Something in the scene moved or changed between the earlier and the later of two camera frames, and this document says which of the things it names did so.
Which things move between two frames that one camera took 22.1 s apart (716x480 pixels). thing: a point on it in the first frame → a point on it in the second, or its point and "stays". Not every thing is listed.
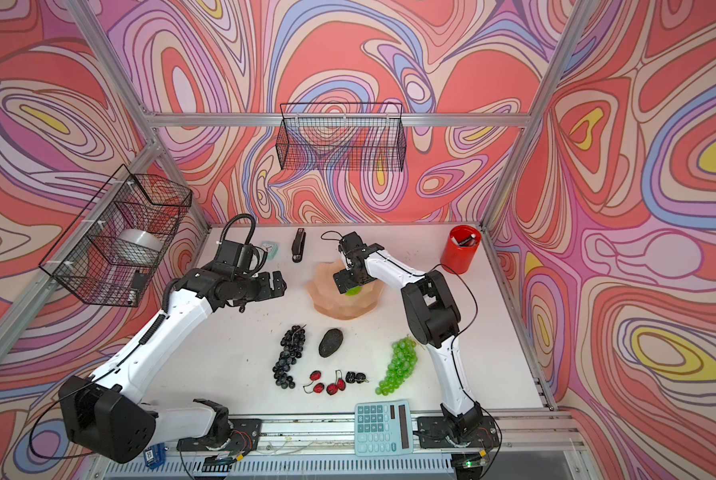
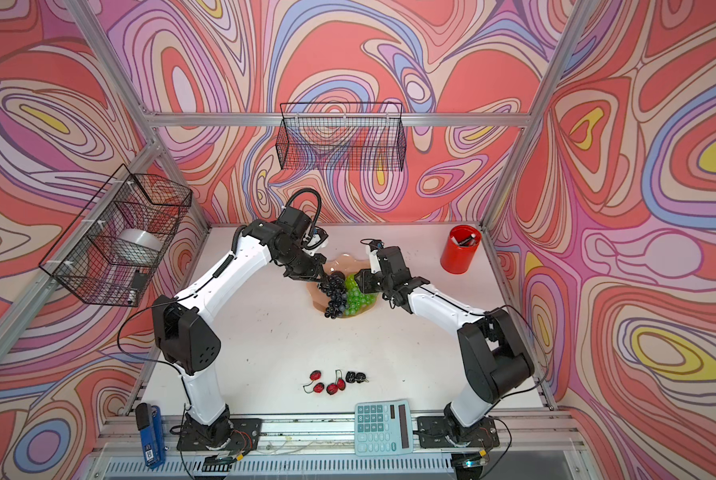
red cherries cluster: x=331 y=388 stays
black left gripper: x=266 y=289 → x=314 y=273
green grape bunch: x=402 y=364 → x=356 y=301
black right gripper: x=344 y=274 → x=364 y=283
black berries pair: x=359 y=377 stays
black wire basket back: x=364 y=137 stays
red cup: x=460 y=249 stays
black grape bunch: x=293 y=342 → x=335 y=287
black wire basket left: x=113 y=248 stays
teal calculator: x=383 y=428 stays
